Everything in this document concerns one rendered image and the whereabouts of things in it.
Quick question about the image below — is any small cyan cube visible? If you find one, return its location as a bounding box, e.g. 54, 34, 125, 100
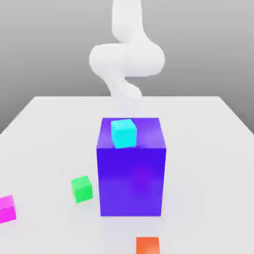
110, 118, 137, 149

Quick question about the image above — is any small green cube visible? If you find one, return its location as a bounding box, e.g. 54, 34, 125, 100
70, 175, 93, 204

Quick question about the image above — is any small orange cube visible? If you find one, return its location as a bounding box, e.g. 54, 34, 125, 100
135, 236, 161, 254

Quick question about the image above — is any small magenta cube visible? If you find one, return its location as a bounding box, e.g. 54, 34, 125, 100
0, 194, 17, 224

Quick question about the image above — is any large purple box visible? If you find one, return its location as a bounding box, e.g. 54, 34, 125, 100
96, 117, 167, 217

